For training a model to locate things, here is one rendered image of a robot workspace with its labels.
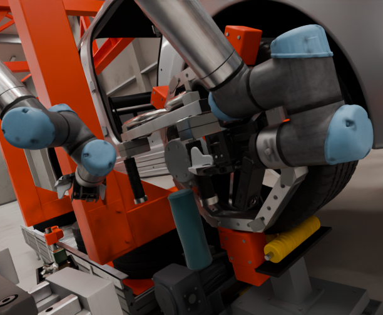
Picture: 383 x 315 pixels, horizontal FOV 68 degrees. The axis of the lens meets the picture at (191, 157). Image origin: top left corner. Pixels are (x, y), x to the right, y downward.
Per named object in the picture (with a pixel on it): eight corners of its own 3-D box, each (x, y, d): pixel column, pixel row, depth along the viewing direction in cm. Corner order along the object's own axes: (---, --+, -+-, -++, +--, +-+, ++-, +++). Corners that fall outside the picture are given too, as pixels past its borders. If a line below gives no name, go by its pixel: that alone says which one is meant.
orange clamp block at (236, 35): (255, 65, 80) (263, 30, 75) (236, 67, 75) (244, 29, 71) (236, 59, 84) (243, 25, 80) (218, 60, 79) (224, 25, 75)
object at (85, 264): (150, 316, 131) (136, 271, 129) (132, 329, 125) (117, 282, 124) (44, 245, 326) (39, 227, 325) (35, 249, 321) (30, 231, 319)
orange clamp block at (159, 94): (182, 95, 108) (168, 84, 112) (165, 98, 103) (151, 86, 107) (178, 111, 112) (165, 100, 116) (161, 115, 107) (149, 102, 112)
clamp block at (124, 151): (151, 150, 94) (147, 135, 94) (127, 157, 89) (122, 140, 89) (144, 152, 98) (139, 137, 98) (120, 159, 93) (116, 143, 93)
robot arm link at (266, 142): (308, 160, 48) (280, 174, 44) (285, 163, 52) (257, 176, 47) (296, 117, 48) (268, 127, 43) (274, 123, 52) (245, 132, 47)
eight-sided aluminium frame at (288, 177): (325, 229, 75) (272, 24, 72) (312, 240, 71) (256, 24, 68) (197, 218, 118) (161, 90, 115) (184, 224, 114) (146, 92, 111)
